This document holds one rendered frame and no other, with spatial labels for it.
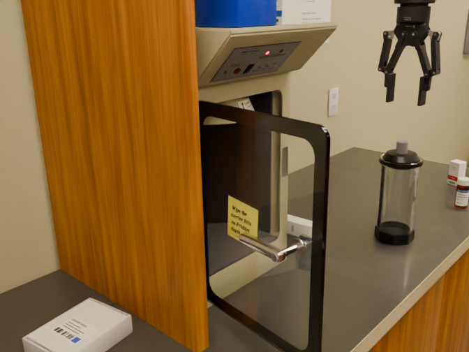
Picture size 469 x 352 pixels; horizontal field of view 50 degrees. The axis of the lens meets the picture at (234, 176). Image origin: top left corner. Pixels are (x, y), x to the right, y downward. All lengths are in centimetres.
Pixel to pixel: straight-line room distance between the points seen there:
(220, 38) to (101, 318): 57
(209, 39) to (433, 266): 79
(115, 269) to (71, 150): 27
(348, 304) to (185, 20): 67
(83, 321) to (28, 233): 34
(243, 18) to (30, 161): 64
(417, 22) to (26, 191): 98
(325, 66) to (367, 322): 123
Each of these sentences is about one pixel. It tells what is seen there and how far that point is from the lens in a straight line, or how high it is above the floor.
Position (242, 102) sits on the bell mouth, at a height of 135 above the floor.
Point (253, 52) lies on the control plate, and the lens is 90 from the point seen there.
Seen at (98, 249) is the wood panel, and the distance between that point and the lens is 112.
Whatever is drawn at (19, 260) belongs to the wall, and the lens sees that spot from 130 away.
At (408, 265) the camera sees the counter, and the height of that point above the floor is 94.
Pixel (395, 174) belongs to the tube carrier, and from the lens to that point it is 132.
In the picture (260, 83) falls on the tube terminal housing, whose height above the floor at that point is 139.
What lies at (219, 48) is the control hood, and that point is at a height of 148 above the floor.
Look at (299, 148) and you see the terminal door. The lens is 71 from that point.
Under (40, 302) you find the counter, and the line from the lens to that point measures 120.
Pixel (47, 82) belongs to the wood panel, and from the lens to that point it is 112.
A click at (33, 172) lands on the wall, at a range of 125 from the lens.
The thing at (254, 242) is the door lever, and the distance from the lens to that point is 76.
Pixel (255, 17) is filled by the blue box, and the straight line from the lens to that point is 86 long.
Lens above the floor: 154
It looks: 19 degrees down
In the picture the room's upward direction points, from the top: 1 degrees counter-clockwise
